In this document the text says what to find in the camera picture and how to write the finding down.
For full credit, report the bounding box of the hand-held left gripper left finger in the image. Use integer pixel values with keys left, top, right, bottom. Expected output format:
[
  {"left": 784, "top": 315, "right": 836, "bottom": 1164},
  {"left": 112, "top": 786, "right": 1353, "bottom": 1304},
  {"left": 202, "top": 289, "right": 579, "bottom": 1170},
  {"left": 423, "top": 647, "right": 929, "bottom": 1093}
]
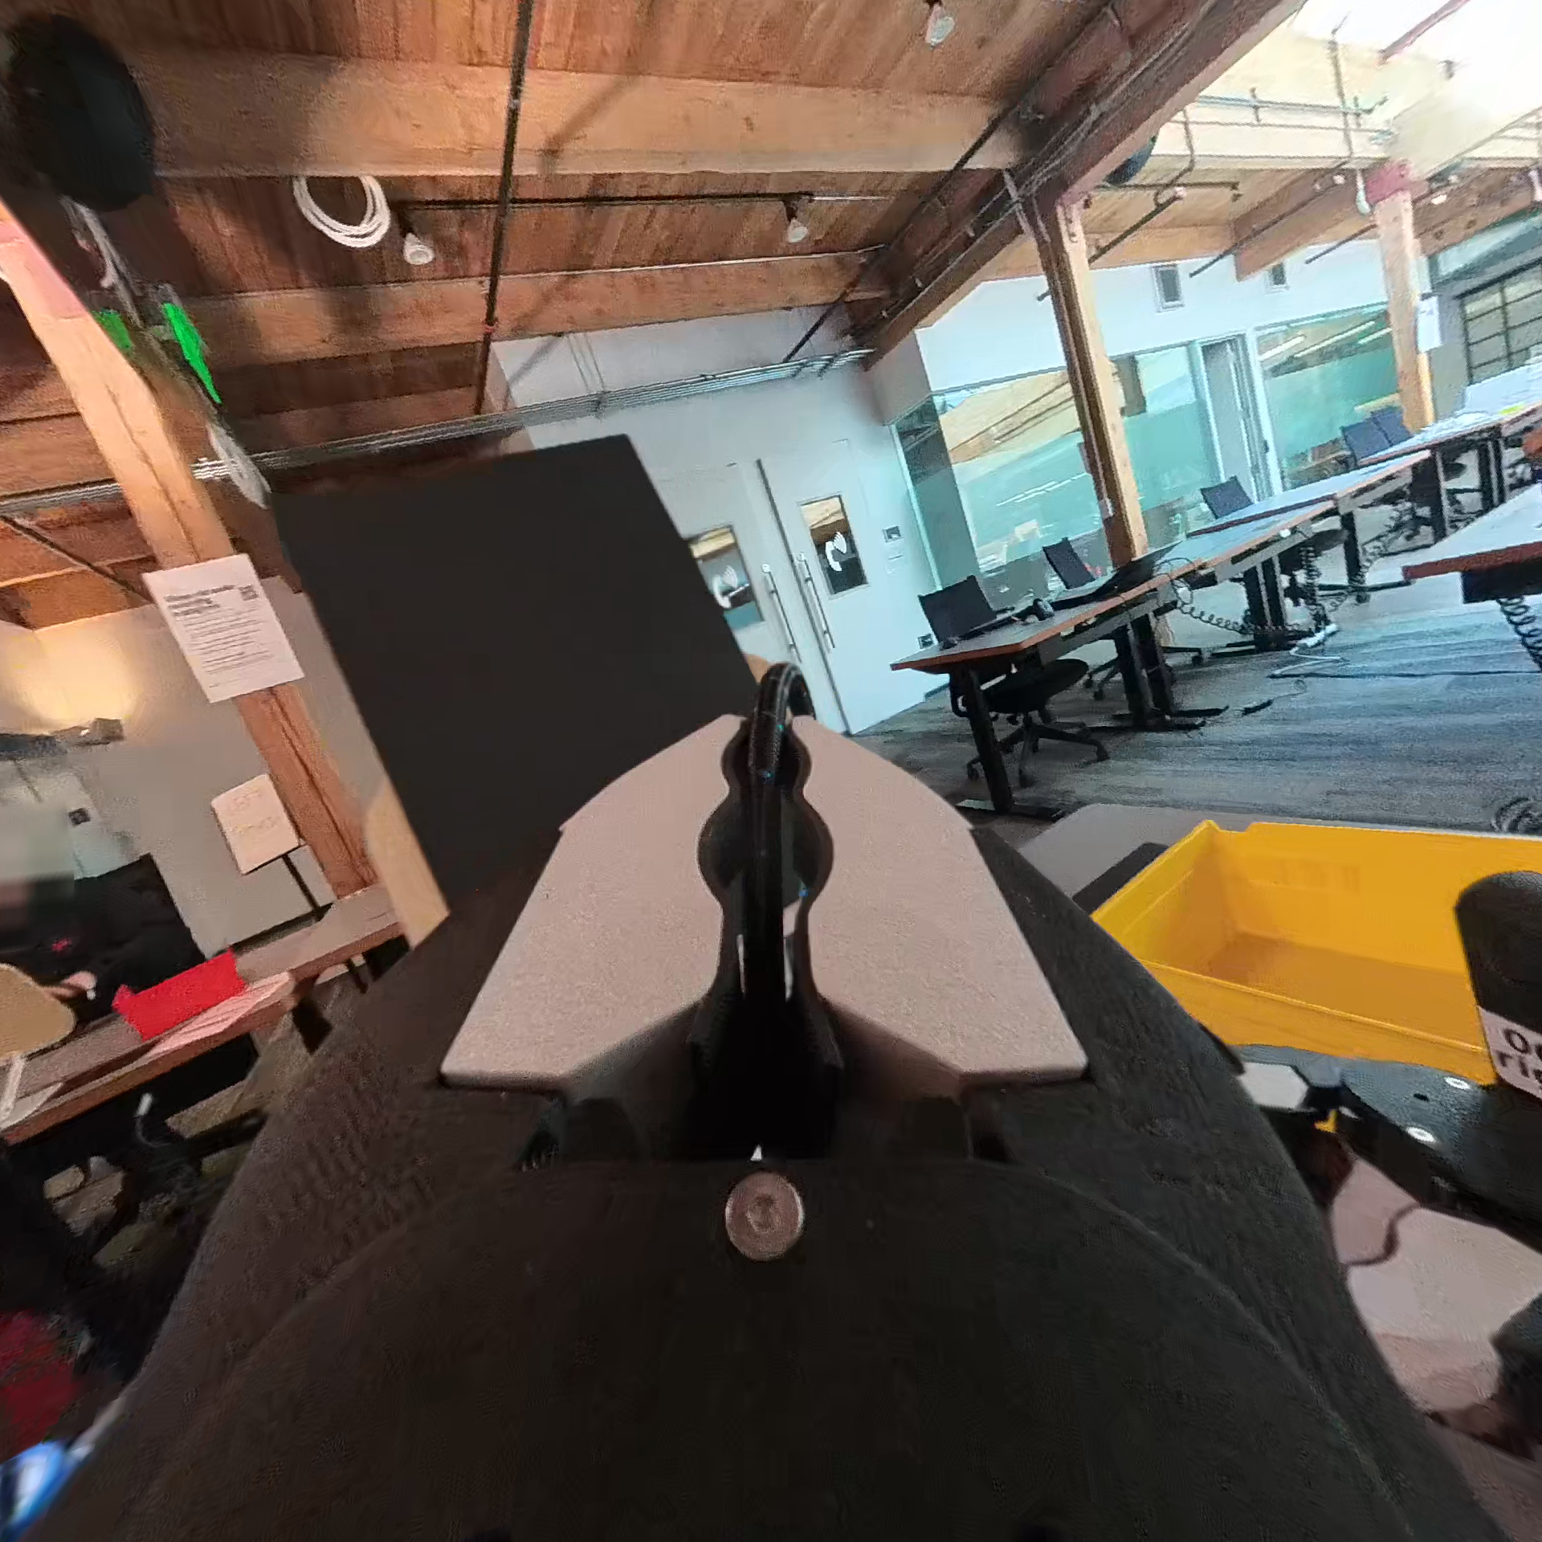
[{"left": 437, "top": 713, "right": 773, "bottom": 1097}]

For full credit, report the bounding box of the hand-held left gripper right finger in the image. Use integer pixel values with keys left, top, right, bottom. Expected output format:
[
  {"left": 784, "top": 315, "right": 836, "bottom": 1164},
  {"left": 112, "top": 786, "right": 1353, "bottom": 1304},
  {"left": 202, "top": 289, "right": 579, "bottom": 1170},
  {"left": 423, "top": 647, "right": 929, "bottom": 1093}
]
[{"left": 790, "top": 717, "right": 1093, "bottom": 1087}]

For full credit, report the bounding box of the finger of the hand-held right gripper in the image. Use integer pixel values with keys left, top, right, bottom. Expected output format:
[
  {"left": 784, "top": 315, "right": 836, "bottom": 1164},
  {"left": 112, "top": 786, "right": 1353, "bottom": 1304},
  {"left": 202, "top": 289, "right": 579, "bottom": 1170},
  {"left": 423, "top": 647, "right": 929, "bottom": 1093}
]
[{"left": 1324, "top": 1139, "right": 1542, "bottom": 1418}]

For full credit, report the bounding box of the yellow plastic bin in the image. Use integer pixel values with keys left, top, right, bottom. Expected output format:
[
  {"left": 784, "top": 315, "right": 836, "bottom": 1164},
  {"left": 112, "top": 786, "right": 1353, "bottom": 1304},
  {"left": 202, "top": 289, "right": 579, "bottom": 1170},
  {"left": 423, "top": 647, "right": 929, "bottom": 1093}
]
[{"left": 1091, "top": 819, "right": 1542, "bottom": 1087}]

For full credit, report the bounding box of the black braided HDMI cable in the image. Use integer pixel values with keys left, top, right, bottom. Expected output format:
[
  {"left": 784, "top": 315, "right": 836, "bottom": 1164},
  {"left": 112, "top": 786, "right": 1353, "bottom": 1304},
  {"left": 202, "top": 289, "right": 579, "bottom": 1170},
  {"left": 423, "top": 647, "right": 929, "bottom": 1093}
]
[{"left": 738, "top": 661, "right": 823, "bottom": 1087}]

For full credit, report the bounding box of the black sheet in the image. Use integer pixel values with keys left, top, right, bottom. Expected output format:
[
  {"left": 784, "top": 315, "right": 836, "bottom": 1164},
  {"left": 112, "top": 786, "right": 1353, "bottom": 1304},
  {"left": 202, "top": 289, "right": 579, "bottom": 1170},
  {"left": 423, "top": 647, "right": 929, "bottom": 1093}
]
[{"left": 1072, "top": 843, "right": 1173, "bottom": 918}]

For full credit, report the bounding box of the black office chair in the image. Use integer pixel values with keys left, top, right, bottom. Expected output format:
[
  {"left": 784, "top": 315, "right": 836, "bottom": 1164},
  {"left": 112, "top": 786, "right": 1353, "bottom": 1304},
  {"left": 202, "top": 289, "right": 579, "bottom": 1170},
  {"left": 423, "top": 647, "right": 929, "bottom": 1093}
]
[{"left": 922, "top": 577, "right": 1111, "bottom": 792}]

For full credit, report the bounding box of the wooden office table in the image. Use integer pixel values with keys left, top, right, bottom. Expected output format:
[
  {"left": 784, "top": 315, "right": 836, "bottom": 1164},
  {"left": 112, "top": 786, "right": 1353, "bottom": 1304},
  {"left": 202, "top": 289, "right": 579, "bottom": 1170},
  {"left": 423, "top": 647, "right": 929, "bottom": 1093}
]
[
  {"left": 892, "top": 548, "right": 1206, "bottom": 821},
  {"left": 0, "top": 885, "right": 406, "bottom": 1146},
  {"left": 1186, "top": 452, "right": 1441, "bottom": 652},
  {"left": 1403, "top": 482, "right": 1542, "bottom": 605}
]

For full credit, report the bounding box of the white door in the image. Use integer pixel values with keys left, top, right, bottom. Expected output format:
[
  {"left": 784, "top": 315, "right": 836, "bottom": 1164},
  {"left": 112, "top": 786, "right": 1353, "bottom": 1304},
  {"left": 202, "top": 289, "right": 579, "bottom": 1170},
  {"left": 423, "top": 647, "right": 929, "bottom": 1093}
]
[{"left": 757, "top": 458, "right": 850, "bottom": 731}]

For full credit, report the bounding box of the white paper notice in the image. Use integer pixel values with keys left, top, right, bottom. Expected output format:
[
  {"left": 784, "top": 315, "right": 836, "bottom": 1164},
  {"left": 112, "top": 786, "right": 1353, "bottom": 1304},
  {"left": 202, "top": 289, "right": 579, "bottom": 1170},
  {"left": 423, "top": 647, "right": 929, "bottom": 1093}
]
[
  {"left": 142, "top": 555, "right": 305, "bottom": 704},
  {"left": 211, "top": 775, "right": 301, "bottom": 874}
]

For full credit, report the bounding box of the red plastic bin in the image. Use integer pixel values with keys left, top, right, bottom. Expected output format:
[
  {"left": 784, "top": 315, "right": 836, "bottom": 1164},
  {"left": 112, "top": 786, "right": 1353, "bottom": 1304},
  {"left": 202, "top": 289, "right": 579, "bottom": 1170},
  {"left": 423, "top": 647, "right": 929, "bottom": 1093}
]
[{"left": 112, "top": 950, "right": 252, "bottom": 1041}]

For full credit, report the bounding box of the black round ceiling speaker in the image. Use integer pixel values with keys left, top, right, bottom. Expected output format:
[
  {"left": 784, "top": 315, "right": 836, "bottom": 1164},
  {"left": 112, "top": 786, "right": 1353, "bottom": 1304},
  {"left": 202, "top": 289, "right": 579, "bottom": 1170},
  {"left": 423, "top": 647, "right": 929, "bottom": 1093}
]
[{"left": 0, "top": 13, "right": 158, "bottom": 217}]

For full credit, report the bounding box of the black board with tan frame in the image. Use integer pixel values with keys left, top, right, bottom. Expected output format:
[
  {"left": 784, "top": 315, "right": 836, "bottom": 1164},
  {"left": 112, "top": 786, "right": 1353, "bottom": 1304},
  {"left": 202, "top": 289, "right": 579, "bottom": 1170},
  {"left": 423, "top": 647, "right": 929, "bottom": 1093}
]
[{"left": 270, "top": 434, "right": 764, "bottom": 948}]

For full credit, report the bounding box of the wooden support post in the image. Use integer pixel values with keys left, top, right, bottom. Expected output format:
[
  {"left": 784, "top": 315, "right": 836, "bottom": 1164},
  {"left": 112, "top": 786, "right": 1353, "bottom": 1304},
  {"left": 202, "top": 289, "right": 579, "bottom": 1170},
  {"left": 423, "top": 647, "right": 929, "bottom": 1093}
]
[
  {"left": 0, "top": 206, "right": 378, "bottom": 900},
  {"left": 1034, "top": 199, "right": 1149, "bottom": 568},
  {"left": 1368, "top": 169, "right": 1438, "bottom": 432}
]

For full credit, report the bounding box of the white cable coil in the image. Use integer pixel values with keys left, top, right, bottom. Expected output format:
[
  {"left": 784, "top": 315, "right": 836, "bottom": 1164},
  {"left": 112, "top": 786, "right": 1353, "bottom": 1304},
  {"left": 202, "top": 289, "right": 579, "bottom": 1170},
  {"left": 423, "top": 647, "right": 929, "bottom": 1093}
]
[{"left": 292, "top": 177, "right": 393, "bottom": 252}]

